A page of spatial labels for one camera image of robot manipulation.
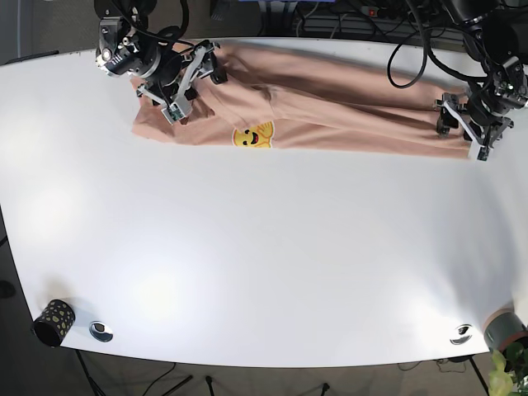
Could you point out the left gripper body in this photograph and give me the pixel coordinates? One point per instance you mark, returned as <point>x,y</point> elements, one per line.
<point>480,127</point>

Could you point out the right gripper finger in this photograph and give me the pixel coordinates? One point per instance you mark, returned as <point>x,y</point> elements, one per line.
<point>188,95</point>
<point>216,73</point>

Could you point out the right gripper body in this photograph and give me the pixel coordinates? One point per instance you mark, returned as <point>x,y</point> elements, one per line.
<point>174,72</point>

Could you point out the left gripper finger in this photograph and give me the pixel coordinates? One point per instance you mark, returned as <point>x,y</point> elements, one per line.
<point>445,123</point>

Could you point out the salmon pink T-shirt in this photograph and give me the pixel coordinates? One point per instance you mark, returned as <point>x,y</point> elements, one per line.
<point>281,99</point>

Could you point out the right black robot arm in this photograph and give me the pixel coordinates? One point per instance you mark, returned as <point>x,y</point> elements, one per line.
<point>126,46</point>

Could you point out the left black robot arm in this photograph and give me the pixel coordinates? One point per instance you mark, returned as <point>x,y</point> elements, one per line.
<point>494,35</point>

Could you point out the grey plant pot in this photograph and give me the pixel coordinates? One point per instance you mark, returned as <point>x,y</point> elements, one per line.
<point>502,329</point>

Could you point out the black gold-dotted cup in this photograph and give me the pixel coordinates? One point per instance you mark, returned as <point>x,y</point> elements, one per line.
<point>53,324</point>

